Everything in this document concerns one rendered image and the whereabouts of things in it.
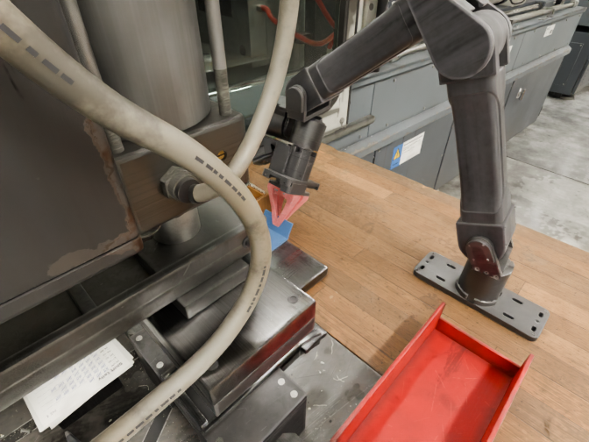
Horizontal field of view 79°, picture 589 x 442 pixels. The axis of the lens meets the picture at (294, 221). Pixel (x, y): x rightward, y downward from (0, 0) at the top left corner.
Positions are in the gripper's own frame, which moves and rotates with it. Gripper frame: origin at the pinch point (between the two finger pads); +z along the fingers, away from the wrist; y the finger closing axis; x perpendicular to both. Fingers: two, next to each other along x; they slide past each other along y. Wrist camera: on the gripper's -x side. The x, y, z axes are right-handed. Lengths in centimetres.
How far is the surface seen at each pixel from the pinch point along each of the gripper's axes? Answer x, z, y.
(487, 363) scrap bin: 40.0, 3.9, -1.0
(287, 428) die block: 26.1, 12.3, 23.7
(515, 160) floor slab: 5, -52, -276
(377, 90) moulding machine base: -30, -42, -78
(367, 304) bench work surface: 22.1, 5.0, 0.3
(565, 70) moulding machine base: -3, -166, -413
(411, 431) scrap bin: 36.0, 11.3, 11.8
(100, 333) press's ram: 19.7, -1.3, 42.8
